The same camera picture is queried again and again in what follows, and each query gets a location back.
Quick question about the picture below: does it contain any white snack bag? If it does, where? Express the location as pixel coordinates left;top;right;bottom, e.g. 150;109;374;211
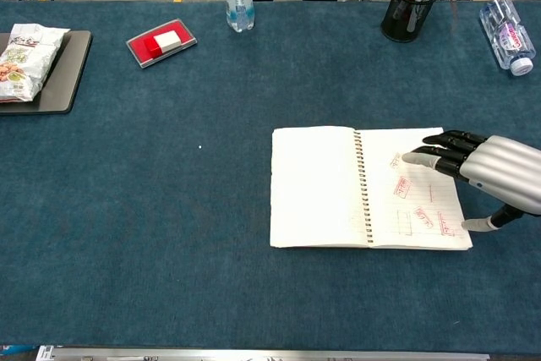
0;23;71;104

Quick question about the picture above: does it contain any aluminium table edge rail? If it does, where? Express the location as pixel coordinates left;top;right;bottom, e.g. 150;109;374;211
36;344;491;361

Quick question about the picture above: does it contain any red ink pad tray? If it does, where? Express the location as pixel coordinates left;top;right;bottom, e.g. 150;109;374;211
125;18;199;69

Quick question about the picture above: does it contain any kraft cover spiral notebook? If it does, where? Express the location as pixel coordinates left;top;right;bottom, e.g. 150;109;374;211
269;125;473;251

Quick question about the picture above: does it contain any black mesh pen holder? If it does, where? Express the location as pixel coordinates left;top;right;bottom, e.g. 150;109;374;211
380;0;443;44

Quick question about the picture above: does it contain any red and white block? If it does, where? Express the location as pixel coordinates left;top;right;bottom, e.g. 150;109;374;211
143;32;182;59

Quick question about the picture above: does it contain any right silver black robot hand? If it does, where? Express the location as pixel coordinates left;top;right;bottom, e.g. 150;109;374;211
401;130;541;233

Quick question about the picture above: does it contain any blue felt table cloth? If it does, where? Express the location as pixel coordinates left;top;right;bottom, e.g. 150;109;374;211
0;0;541;354

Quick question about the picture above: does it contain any clear water bottle pink label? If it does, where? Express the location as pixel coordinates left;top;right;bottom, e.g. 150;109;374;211
478;0;538;78

